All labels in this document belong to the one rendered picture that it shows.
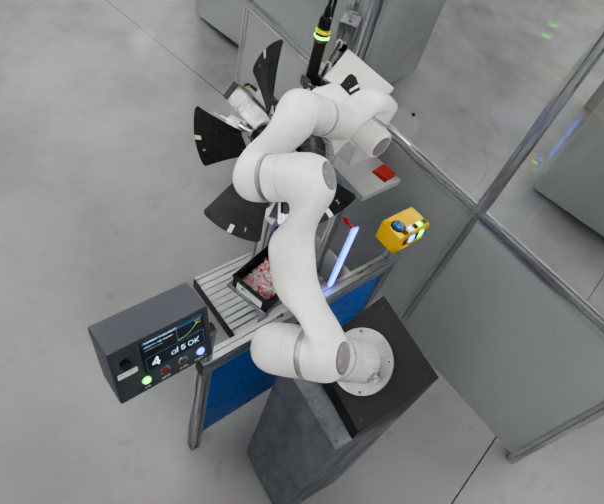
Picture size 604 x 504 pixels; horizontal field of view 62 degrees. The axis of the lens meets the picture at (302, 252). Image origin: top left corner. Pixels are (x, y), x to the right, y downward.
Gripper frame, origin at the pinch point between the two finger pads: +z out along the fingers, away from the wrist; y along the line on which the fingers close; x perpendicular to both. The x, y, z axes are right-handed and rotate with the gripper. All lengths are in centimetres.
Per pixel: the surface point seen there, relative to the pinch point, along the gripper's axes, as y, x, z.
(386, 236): 21, -47, -36
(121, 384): -82, -35, -42
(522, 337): 70, -83, -91
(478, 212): 70, -50, -44
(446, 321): 70, -112, -63
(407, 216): 32, -43, -34
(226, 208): -21, -51, 4
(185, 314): -63, -24, -39
